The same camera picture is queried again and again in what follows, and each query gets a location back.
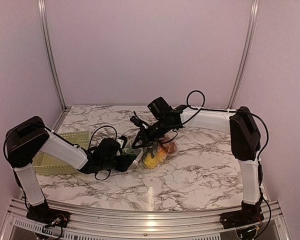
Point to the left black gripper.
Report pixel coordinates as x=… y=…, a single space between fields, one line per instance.
x=124 y=165

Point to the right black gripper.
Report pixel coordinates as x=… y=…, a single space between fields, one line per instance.
x=143 y=134

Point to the clear zip top bag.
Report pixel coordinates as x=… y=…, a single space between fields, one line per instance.
x=155 y=149

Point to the green plastic basket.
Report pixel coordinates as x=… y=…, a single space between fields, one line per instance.
x=62 y=154

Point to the fake bok choy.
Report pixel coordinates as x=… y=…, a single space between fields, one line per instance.
x=132 y=153

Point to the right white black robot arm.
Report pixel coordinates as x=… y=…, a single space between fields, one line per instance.
x=238 y=123

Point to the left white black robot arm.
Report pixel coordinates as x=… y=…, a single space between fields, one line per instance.
x=31 y=140

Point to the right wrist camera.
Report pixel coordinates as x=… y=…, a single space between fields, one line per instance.
x=138 y=122

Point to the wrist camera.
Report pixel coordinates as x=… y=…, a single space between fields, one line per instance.
x=138 y=122
x=121 y=142

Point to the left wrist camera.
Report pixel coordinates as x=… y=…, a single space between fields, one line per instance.
x=121 y=142

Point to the front aluminium rail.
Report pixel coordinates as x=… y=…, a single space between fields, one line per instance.
x=90 y=223

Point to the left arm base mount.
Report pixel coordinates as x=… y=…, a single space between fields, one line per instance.
x=47 y=217

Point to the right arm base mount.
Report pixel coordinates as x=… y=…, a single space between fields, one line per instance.
x=239 y=218

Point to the left aluminium frame post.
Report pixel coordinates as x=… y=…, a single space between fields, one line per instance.
x=49 y=51

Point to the aluminium frame post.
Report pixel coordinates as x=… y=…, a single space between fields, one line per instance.
x=49 y=51
x=248 y=42

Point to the right aluminium frame post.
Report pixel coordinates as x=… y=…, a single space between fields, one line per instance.
x=248 y=42

